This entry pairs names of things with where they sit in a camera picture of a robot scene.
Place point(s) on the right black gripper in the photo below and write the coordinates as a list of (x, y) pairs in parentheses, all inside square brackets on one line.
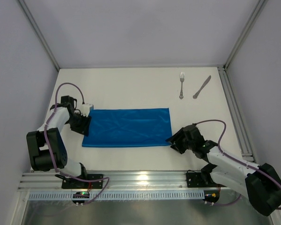
[(179, 141)]

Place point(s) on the slotted cable duct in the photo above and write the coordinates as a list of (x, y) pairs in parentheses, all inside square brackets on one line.
[(120, 195)]

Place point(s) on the aluminium rail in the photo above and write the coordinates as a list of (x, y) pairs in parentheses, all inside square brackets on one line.
[(118, 180), (238, 123)]

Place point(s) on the silver fork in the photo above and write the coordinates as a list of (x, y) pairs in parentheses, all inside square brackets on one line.
[(182, 78)]

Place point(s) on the silver table knife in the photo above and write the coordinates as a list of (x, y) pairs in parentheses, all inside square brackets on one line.
[(202, 86)]

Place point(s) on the controller board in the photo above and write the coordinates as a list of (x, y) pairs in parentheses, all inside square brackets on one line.
[(79, 198), (211, 197)]

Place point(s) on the aluminium frame post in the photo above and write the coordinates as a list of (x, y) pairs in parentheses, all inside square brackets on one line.
[(36, 29), (257, 10)]

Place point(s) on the aluminium front rail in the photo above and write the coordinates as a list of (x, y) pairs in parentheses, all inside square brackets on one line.
[(118, 180)]

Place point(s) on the right side aluminium rail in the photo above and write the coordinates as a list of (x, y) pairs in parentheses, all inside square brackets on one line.
[(238, 123)]

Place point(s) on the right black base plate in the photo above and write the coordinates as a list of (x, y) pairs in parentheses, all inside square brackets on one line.
[(197, 179)]

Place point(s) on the left aluminium frame post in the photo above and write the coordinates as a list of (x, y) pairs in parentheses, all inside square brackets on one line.
[(36, 29)]

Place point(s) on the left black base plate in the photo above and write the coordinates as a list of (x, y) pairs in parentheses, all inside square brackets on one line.
[(70, 183)]

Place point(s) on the blue cloth napkin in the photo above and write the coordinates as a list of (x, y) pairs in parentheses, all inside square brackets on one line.
[(124, 128)]

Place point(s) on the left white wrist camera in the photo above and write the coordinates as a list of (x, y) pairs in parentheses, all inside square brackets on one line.
[(85, 109)]

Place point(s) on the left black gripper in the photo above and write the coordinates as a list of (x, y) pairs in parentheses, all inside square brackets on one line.
[(83, 124)]

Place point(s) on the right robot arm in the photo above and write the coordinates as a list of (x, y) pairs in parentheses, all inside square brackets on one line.
[(259, 184)]

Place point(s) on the right controller board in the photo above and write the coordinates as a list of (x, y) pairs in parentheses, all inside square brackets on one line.
[(211, 197)]

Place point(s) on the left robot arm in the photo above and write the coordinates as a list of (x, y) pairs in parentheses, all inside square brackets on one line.
[(46, 148)]

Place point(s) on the left controller board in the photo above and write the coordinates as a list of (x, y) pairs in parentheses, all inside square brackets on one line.
[(79, 198)]

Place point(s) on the right aluminium frame post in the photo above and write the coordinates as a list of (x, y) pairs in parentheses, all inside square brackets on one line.
[(257, 10)]

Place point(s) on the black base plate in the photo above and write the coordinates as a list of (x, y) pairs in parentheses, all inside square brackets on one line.
[(70, 183), (197, 179)]

